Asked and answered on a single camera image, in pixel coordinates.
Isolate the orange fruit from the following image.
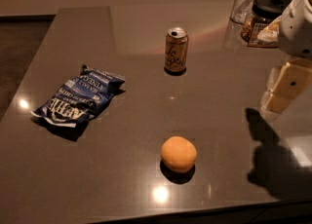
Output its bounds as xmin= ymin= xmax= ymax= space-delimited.
xmin=160 ymin=136 xmax=197 ymax=173

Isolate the glass jar with black lid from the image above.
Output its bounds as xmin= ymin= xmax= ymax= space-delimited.
xmin=241 ymin=0 xmax=289 ymax=48

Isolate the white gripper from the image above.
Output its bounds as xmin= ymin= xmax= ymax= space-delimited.
xmin=261 ymin=0 xmax=312 ymax=114

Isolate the orange soda can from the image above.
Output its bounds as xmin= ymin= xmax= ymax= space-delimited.
xmin=165 ymin=27 xmax=189 ymax=74

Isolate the blue chip bag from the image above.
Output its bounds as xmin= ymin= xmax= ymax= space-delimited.
xmin=31 ymin=65 xmax=125 ymax=128

